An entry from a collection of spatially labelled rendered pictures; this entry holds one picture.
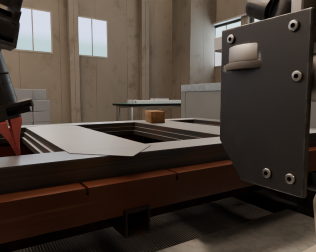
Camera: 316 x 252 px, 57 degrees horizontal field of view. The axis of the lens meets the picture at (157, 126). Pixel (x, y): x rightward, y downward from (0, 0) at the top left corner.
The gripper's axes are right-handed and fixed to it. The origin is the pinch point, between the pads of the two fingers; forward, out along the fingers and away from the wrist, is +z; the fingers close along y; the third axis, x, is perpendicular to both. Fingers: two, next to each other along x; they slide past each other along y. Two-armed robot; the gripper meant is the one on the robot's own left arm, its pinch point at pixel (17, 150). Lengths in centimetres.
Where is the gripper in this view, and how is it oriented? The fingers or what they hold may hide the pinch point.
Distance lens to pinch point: 62.9
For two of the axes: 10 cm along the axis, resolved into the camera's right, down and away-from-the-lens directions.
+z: 2.0, 9.5, 2.4
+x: 5.3, 1.0, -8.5
